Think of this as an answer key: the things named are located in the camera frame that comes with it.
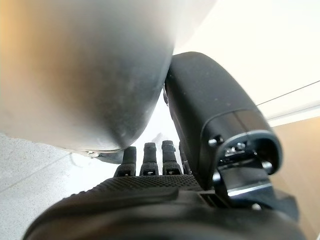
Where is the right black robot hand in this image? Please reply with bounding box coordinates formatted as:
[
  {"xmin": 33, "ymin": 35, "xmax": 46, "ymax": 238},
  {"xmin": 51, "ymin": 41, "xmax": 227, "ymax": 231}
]
[{"xmin": 23, "ymin": 51, "xmax": 308, "ymax": 240}]

